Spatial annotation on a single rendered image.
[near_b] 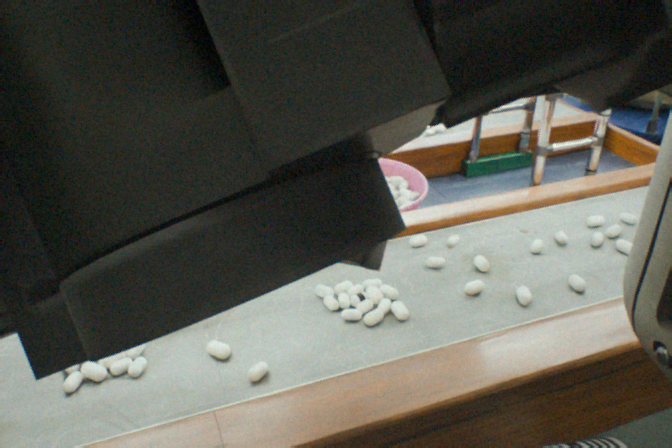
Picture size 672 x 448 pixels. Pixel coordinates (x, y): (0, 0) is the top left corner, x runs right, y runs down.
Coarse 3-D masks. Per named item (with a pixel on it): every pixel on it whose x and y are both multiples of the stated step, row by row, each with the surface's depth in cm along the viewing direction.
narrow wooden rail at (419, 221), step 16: (592, 176) 135; (608, 176) 135; (624, 176) 135; (640, 176) 135; (512, 192) 128; (528, 192) 128; (544, 192) 128; (560, 192) 128; (576, 192) 129; (592, 192) 131; (608, 192) 133; (432, 208) 122; (448, 208) 122; (464, 208) 122; (480, 208) 122; (496, 208) 123; (512, 208) 124; (528, 208) 126; (416, 224) 117; (432, 224) 119; (448, 224) 120
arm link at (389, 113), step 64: (0, 0) 11; (64, 0) 11; (128, 0) 11; (192, 0) 11; (256, 0) 10; (320, 0) 9; (384, 0) 9; (0, 64) 11; (64, 64) 11; (128, 64) 10; (192, 64) 11; (256, 64) 10; (320, 64) 9; (384, 64) 9; (0, 128) 12; (64, 128) 11; (128, 128) 10; (192, 128) 10; (256, 128) 10; (320, 128) 9; (384, 128) 10; (64, 192) 11; (128, 192) 11; (192, 192) 10; (64, 256) 11
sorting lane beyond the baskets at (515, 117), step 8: (544, 96) 189; (512, 104) 184; (536, 104) 183; (560, 104) 183; (512, 112) 177; (520, 112) 177; (536, 112) 177; (560, 112) 177; (568, 112) 177; (576, 112) 177; (472, 120) 172; (488, 120) 172; (496, 120) 172; (504, 120) 172; (512, 120) 172; (520, 120) 172; (536, 120) 172; (456, 128) 166; (464, 128) 167; (424, 136) 162; (432, 136) 162
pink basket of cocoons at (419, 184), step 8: (384, 160) 142; (384, 168) 142; (392, 168) 141; (400, 168) 140; (408, 168) 138; (408, 176) 138; (416, 176) 136; (416, 184) 136; (424, 184) 132; (424, 192) 128; (416, 200) 124; (400, 208) 121; (408, 208) 123; (416, 208) 127
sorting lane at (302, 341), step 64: (640, 192) 134; (384, 256) 112; (448, 256) 112; (512, 256) 112; (576, 256) 112; (256, 320) 96; (320, 320) 96; (384, 320) 96; (448, 320) 96; (512, 320) 96; (0, 384) 84; (128, 384) 84; (192, 384) 84; (256, 384) 84
